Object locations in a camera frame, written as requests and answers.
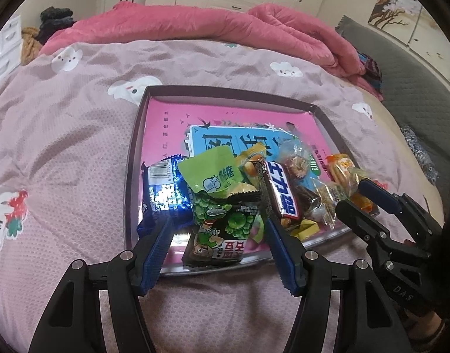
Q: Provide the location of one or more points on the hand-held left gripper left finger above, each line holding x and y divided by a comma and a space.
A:
157, 253

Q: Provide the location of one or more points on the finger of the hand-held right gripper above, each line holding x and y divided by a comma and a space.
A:
360, 222
379, 195

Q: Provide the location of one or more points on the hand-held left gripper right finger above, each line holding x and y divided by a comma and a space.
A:
283, 255

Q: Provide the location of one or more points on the orange rice cracker packet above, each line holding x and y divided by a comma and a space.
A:
340, 165

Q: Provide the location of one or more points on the blue cookie packet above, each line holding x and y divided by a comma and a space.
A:
166, 198

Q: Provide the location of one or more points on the small dark chocolate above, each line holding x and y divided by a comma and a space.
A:
305, 196

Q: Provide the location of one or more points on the brown chocolate bar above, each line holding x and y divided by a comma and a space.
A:
281, 191

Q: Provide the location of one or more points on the green pea snack packet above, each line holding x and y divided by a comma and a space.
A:
221, 228

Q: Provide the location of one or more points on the clear packet of brown snacks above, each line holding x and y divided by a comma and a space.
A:
296, 161

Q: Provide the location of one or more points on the yellow chip packet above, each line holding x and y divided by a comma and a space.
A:
250, 167

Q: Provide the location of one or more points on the light green snack packet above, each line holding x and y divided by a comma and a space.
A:
210, 172

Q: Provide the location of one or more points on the grey cardboard box tray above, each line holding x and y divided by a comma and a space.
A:
135, 154

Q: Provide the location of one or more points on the person's right hand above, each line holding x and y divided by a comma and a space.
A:
432, 325

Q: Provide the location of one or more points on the small yellow wrapped candy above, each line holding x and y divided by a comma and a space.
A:
305, 227

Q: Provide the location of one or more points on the dark patterned cloth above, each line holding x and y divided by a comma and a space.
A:
419, 150

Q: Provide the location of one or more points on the beige mattress pad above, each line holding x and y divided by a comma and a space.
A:
390, 132

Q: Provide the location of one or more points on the grey sofa cushion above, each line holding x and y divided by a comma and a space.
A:
412, 92

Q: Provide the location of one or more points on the striped clothing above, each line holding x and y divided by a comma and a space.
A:
371, 70

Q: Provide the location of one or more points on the pink children's book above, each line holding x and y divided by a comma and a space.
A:
166, 125

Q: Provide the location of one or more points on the pink quilt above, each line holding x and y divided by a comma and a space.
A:
173, 22

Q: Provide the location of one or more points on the brown knit blanket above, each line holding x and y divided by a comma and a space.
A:
28, 44

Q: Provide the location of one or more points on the dark clothes pile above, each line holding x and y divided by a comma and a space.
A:
54, 18

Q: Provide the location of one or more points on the white drawer cabinet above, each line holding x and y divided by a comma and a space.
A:
4, 44

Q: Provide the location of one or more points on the blossom tree wall painting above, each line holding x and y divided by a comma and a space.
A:
394, 3

